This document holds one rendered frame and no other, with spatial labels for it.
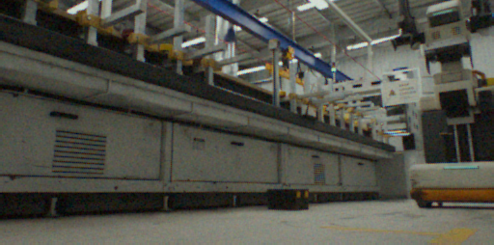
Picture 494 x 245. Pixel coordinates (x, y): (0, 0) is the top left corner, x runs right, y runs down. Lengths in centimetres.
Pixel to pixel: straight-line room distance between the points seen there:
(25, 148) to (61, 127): 17
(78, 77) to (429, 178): 213
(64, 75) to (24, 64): 15
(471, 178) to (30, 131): 238
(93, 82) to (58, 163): 40
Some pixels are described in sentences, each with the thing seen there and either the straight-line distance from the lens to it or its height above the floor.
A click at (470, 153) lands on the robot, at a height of 35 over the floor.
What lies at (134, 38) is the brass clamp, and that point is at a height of 80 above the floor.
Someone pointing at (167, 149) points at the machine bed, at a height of 34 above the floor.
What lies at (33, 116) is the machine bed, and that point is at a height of 42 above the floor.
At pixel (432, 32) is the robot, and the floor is 118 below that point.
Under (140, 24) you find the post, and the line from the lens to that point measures 191.
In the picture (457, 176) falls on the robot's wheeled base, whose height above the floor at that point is 20.
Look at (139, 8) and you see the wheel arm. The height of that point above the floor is 80.
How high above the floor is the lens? 11
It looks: 12 degrees up
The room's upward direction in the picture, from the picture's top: straight up
